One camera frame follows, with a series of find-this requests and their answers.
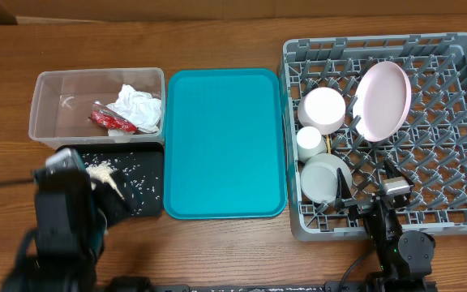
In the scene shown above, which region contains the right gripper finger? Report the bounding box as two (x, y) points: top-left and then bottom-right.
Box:
(383, 159), (410, 185)
(334, 168), (353, 209)

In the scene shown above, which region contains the grey bowl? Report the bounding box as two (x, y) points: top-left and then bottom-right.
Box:
(300, 153), (352, 204)

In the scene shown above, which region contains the white rice pile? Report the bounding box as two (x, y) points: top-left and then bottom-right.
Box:
(85, 165), (143, 211)

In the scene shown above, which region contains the wooden chopstick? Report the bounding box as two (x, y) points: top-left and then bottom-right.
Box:
(326, 135), (332, 154)

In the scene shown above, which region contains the white cup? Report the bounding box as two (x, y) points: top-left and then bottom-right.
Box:
(296, 127), (327, 163)

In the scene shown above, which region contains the large pink plate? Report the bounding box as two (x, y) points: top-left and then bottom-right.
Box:
(352, 61), (412, 142)

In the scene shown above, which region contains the red snack wrapper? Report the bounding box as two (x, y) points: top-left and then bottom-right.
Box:
(88, 101), (138, 133)

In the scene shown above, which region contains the small pink plate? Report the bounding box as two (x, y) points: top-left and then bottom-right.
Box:
(298, 87), (346, 135)

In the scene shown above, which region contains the white napkin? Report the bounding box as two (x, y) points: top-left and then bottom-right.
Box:
(107, 84), (161, 134)

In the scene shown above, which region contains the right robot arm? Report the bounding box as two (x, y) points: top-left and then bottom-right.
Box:
(335, 159), (437, 291)

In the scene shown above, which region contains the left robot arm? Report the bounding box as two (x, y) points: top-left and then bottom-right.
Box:
(1, 169), (131, 292)

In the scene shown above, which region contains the grey dishwasher rack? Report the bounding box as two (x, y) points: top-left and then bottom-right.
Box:
(279, 32), (467, 241)

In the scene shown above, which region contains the clear plastic waste bin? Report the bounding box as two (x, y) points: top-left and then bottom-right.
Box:
(28, 67), (165, 149)

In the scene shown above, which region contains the black rectangular tray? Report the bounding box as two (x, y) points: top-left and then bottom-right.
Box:
(58, 142), (164, 217)

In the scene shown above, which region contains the teal serving tray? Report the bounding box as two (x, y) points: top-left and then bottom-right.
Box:
(164, 68), (287, 220)

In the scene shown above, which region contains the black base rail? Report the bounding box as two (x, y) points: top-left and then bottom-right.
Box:
(94, 277), (340, 292)

